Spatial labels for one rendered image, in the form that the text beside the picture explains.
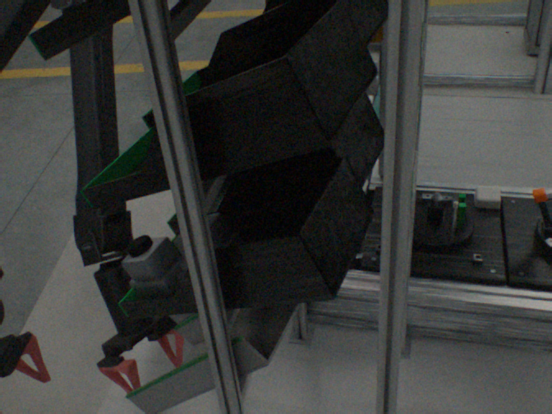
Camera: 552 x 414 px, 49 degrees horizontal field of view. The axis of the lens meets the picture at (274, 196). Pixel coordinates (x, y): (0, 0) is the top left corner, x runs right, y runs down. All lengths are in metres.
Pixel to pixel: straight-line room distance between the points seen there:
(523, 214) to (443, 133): 0.50
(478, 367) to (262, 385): 0.36
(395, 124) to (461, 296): 0.66
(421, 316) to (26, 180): 2.67
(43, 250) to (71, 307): 1.64
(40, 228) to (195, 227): 2.54
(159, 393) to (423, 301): 0.46
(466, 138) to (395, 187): 1.20
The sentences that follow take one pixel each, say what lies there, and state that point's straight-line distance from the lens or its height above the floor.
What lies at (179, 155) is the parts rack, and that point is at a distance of 0.47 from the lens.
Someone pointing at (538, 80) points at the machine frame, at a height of 0.90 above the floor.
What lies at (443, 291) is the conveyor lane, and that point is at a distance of 1.05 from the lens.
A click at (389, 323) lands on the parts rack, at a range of 0.55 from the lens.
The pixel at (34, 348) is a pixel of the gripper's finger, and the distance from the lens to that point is 0.93.
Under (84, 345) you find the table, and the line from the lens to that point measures 1.19.
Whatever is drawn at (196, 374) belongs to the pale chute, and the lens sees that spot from 0.74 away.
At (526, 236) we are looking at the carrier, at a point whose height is 0.97.
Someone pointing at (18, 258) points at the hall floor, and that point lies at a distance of 2.90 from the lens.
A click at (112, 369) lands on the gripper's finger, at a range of 0.96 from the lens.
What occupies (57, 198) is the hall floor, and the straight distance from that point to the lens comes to 3.20.
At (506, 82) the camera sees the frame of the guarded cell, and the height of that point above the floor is 0.87.
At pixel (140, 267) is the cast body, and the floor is 1.26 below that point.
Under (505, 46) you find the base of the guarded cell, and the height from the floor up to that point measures 0.86.
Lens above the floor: 1.70
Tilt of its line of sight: 36 degrees down
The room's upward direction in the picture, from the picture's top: 6 degrees counter-clockwise
